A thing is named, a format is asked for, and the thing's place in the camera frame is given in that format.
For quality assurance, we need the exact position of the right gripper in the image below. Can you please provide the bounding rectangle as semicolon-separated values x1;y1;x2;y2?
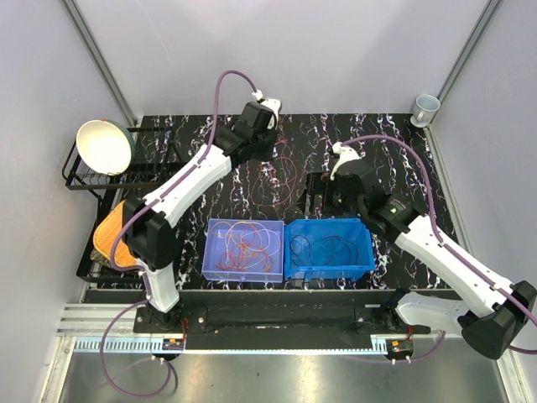
295;171;365;218

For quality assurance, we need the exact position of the red cable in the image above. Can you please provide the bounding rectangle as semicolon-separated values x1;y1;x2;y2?
251;136;299;207

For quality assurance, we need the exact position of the blue cable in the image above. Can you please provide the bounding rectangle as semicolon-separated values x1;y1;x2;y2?
301;226;349;268

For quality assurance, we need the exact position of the black cable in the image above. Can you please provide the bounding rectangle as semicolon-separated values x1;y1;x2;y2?
289;233;360;268

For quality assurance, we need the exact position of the white cable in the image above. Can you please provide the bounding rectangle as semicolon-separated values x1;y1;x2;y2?
222;226;282;270

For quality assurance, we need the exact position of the pink cable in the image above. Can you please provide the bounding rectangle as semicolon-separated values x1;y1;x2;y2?
224;228;274;270

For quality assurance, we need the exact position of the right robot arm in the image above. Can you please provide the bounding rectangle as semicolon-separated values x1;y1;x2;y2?
300;160;536;359

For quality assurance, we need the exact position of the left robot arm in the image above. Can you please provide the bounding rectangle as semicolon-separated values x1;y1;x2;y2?
120;98;282;332

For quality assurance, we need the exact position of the blue plastic bin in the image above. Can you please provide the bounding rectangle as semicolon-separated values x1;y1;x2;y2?
284;218;375;282

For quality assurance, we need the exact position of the purple plastic bin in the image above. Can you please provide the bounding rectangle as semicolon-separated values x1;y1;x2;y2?
201;218;284;284

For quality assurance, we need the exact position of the white mug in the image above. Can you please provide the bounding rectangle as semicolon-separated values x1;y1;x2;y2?
410;94;441;128

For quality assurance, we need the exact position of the white bowl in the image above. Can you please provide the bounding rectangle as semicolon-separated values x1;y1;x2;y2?
76;119;135;175

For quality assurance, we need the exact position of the orange woven plate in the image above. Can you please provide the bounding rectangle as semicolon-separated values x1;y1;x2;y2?
91;201;137;271

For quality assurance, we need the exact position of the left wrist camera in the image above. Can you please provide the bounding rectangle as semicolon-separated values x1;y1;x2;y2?
258;97;283;129

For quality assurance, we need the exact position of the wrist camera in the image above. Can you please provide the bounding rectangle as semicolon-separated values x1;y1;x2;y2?
258;97;283;129
330;142;361;181

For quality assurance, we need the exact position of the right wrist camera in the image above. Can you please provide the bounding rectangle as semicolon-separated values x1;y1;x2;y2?
330;142;361;181

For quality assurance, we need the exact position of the black wire dish rack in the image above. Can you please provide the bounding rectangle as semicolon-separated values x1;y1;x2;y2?
62;124;185;288

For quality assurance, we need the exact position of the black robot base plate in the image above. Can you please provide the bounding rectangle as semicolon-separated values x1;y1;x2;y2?
133;290;430;353

